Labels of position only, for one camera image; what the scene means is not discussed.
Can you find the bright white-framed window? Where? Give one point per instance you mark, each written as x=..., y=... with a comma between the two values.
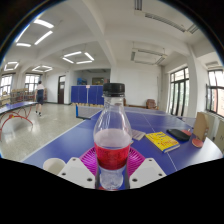
x=31, y=82

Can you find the red table tennis paddle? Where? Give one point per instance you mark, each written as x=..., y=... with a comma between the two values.
x=197, y=143
x=187, y=132

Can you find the blue folded table tennis tables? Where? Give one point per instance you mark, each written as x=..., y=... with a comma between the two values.
x=86, y=95

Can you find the white mug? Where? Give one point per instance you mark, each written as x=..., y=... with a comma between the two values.
x=53, y=165

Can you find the table tennis net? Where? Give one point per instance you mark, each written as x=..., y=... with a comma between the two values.
x=87, y=111

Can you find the brown cardboard box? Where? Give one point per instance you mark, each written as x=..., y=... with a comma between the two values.
x=200, y=126

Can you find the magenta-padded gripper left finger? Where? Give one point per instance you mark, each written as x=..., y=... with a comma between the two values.
x=76, y=171

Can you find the ceiling air conditioner unit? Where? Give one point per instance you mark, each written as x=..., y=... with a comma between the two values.
x=148, y=56

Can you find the group of ceiling lights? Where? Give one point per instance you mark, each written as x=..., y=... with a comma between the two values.
x=78, y=57

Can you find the framed wall picture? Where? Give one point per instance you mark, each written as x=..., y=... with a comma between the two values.
x=97, y=81

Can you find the shelf unit with books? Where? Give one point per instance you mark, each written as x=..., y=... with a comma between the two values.
x=15, y=96

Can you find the black paddle case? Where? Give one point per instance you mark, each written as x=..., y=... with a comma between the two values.
x=178, y=134

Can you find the brown armchair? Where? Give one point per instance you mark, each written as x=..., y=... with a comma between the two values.
x=151, y=104

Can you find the person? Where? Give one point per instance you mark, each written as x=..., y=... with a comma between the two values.
x=40, y=95

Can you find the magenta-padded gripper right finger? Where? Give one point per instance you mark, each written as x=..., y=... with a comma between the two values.
x=146, y=171

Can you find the wide dark-framed window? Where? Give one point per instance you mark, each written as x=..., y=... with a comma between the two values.
x=216, y=93

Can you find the yellow book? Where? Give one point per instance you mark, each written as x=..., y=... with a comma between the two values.
x=162, y=141

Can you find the grey booklet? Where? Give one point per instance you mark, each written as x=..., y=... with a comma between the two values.
x=138, y=134

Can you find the tall dark-framed window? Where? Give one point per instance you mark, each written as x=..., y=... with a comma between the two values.
x=179, y=91

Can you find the blue red-legged table tennis table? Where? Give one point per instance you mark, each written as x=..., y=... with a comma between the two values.
x=13, y=107

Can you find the white cabinet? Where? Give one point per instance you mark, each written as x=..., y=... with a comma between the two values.
x=220, y=136

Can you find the dark door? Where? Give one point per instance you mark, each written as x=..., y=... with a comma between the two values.
x=61, y=90

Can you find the clear red-labelled drink bottle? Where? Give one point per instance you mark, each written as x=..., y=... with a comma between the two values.
x=111, y=133

